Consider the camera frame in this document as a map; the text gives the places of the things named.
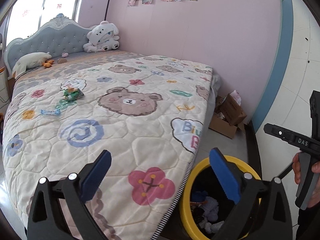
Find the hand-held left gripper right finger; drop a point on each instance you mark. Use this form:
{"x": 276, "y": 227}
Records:
{"x": 225, "y": 177}

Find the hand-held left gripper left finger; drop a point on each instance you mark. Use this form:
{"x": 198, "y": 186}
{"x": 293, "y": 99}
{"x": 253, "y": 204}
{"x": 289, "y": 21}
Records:
{"x": 96, "y": 172}

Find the blue tissue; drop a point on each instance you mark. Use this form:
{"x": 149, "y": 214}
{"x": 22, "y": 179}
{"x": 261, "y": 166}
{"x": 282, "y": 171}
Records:
{"x": 200, "y": 196}

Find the black yellow-rimmed trash bin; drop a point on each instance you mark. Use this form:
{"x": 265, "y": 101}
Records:
{"x": 185, "y": 205}

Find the person's right forearm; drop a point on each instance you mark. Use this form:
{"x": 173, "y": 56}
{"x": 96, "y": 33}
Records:
{"x": 308, "y": 225}

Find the person's right hand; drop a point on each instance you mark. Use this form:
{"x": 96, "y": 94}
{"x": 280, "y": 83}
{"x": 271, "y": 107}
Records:
{"x": 297, "y": 168}

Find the cream bear flower printed quilt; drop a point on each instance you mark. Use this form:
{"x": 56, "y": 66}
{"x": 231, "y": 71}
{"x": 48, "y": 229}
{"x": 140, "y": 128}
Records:
{"x": 125, "y": 142}

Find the cardboard box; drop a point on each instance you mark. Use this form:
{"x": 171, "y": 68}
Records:
{"x": 222, "y": 127}
{"x": 233, "y": 111}

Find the blue white striped wrapper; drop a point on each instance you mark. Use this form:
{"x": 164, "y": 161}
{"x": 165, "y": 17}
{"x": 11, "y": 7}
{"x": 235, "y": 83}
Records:
{"x": 50, "y": 111}

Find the green crumpled wrapper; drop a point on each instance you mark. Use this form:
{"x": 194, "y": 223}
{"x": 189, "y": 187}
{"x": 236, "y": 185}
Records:
{"x": 72, "y": 96}

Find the pink white cloth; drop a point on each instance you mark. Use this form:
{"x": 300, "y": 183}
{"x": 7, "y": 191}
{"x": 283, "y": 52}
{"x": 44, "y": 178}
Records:
{"x": 235, "y": 97}

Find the green snack packet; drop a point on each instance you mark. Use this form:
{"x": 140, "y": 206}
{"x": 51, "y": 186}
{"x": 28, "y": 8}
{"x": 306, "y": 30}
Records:
{"x": 72, "y": 90}

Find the small brown plush toy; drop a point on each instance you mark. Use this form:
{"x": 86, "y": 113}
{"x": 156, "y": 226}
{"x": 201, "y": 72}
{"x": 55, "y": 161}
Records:
{"x": 62, "y": 61}

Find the small pink plush toy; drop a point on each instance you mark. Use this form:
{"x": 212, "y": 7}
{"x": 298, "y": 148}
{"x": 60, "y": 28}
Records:
{"x": 65, "y": 55}

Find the white goose plush toy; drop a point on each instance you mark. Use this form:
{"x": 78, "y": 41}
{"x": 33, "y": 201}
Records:
{"x": 30, "y": 60}

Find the bed with grey tufted headboard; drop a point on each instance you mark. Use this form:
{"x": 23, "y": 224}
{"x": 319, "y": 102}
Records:
{"x": 60, "y": 41}

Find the white bear plush toy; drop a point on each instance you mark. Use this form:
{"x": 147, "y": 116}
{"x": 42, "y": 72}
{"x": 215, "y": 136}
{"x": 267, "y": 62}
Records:
{"x": 102, "y": 36}

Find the window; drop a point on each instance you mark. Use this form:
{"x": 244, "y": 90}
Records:
{"x": 45, "y": 5}

